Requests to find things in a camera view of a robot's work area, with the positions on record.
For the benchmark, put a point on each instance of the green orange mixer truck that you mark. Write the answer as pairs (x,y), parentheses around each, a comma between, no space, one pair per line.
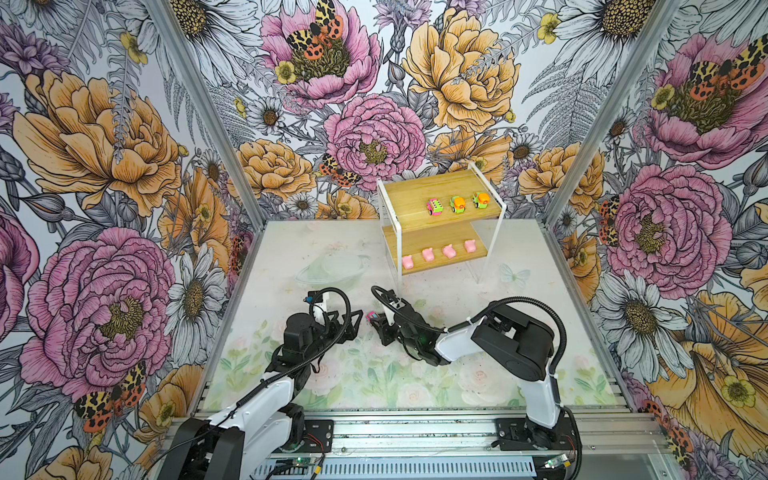
(458,204)
(481,200)

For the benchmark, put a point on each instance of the pink green toy truck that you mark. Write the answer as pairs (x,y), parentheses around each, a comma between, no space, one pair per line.
(434,207)

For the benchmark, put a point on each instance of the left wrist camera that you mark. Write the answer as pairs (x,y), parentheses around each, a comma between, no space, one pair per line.
(318,303)

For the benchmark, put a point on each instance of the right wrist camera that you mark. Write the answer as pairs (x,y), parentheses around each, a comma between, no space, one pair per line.
(392,302)

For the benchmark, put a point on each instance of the right aluminium corner post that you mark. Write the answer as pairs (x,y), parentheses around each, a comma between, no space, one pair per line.
(650,37)

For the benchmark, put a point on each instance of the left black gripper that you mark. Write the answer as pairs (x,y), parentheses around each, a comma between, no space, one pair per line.
(350,331)

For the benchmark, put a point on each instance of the aluminium front rail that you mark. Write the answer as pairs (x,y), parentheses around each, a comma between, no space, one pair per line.
(465,433)

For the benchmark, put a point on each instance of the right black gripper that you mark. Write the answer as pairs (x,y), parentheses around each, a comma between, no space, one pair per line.
(383,327)

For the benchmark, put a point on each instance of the left aluminium corner post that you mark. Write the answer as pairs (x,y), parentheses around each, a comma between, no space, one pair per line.
(172,36)

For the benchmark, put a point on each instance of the aluminium corner post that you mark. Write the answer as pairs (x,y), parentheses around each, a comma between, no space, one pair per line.
(650,37)
(172,36)

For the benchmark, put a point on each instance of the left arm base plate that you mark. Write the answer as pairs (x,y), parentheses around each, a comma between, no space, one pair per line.
(309,436)

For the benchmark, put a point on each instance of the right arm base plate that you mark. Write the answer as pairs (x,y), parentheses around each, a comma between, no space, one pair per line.
(522,434)

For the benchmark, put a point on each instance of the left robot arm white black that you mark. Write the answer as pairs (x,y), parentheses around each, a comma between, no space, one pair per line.
(232,443)

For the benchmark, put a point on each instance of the wooden two-tier shelf white frame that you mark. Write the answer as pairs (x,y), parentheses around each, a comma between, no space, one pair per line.
(408,228)

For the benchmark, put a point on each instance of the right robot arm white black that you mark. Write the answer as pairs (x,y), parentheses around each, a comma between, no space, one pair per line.
(516,341)

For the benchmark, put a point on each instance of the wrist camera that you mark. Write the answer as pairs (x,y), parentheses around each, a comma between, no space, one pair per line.
(318,303)
(392,302)

